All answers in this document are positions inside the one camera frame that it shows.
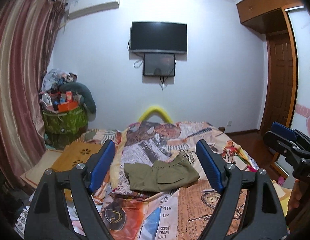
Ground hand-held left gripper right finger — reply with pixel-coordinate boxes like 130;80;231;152
196;139;288;240

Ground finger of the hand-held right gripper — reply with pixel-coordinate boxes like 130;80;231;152
263;130;303;159
271;121;300;142

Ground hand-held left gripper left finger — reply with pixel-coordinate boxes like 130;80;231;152
23;140;116;240

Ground olive green pants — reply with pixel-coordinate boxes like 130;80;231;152
124;153;199;192

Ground person's right hand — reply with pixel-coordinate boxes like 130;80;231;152
286;180;307;228

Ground yellow bamboo pillow mat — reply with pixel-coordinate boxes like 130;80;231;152
20;141;105;188

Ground brown wooden door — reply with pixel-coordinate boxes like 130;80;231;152
259;31;297;137

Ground green fabric storage bag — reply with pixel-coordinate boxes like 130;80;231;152
42;107;88;134

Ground wooden sliding door wardrobe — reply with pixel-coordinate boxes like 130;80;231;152
236;0;310;178

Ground grey neck pillow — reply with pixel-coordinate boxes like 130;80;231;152
59;82;97;114

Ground orange box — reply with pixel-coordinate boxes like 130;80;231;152
57;102;78;112

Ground yellow foam tube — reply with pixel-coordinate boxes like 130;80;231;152
138;105;174;123

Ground pile of clothes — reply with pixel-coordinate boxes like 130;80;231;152
42;68;78;93

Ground small black monitor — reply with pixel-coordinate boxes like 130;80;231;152
143;52;176;77

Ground striped pink curtain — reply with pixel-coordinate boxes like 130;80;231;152
0;0;66;190

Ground white air conditioner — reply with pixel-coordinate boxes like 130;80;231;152
65;0;120;20

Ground black cable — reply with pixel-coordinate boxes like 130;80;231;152
159;75;170;90

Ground black wall television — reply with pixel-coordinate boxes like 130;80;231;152
130;21;188;55

